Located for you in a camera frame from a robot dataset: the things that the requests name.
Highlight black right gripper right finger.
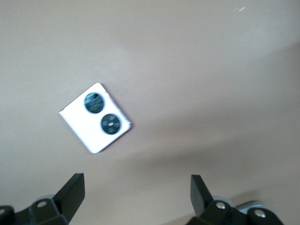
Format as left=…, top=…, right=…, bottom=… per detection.
left=187, top=174, right=285, bottom=225

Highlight white flip phone two circles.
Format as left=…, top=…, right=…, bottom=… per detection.
left=58, top=82, right=132, bottom=155

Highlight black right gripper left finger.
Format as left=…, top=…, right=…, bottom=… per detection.
left=0, top=172, right=85, bottom=225

